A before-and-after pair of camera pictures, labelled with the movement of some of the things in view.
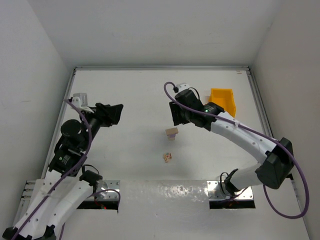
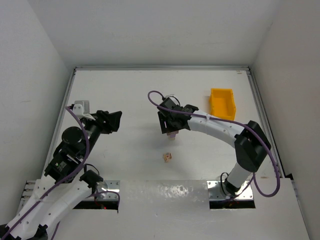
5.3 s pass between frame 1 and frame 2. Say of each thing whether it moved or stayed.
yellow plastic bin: stayed
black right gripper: moved
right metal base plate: stayed
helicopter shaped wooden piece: stayed
